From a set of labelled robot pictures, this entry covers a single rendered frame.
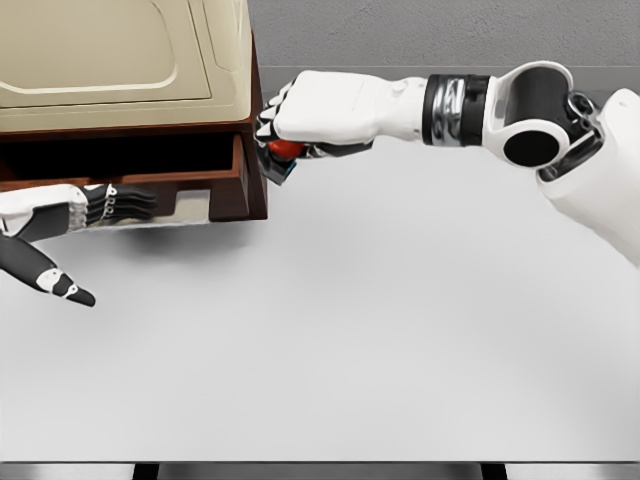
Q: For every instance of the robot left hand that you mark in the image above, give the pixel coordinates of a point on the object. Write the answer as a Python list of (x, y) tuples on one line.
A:
[(45, 215)]

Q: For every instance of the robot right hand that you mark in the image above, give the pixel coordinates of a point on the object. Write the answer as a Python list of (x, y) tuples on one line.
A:
[(330, 110)]

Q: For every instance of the switch with red button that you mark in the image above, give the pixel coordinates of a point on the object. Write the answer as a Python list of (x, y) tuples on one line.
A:
[(280, 160)]

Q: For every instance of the brown cabinet drawer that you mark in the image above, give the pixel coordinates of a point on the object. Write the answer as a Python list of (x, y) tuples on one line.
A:
[(200, 172)]

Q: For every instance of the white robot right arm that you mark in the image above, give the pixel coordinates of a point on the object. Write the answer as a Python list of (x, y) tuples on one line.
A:
[(530, 130)]

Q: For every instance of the brown cabinet with beige top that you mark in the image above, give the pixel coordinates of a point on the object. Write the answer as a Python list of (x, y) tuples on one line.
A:
[(120, 65)]

